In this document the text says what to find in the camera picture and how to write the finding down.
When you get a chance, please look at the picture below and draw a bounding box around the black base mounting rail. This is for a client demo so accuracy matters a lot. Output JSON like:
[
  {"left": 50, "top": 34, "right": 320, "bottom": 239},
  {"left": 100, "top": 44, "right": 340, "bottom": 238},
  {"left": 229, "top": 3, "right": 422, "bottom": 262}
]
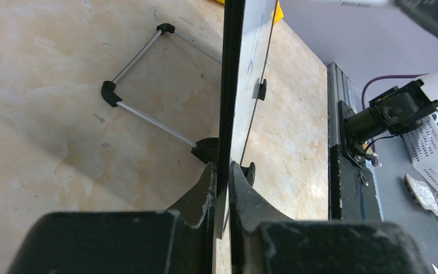
[{"left": 327, "top": 62, "right": 382, "bottom": 221}]

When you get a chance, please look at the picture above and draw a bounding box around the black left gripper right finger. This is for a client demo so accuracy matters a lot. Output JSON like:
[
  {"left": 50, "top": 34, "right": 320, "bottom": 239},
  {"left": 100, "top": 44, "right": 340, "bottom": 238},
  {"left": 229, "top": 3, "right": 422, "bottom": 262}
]
[{"left": 228, "top": 162, "right": 431, "bottom": 273}]

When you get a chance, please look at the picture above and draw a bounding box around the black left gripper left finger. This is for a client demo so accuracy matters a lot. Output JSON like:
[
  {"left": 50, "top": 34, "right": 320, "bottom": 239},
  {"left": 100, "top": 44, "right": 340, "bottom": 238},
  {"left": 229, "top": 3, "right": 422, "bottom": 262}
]
[{"left": 8, "top": 163, "right": 217, "bottom": 273}]

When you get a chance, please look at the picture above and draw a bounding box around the yellow folded garment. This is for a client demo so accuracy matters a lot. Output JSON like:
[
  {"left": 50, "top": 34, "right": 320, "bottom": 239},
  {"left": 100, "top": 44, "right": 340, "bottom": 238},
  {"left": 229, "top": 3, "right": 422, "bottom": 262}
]
[{"left": 215, "top": 0, "right": 284, "bottom": 25}]

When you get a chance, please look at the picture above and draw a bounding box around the white perforated plastic basket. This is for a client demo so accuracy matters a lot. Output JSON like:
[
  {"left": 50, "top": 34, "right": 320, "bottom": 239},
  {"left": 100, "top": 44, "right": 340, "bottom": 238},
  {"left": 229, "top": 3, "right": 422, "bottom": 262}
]
[{"left": 402, "top": 111, "right": 438, "bottom": 192}]

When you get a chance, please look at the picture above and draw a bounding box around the small whiteboard black frame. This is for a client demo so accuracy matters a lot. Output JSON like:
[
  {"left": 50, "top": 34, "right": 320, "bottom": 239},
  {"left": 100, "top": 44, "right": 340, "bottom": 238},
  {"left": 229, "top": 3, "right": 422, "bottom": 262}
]
[{"left": 101, "top": 0, "right": 280, "bottom": 240}]

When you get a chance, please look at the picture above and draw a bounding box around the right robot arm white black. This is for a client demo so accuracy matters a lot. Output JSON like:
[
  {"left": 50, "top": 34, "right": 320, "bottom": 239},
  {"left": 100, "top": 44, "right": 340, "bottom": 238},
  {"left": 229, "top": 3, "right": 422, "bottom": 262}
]
[{"left": 344, "top": 1, "right": 438, "bottom": 144}]

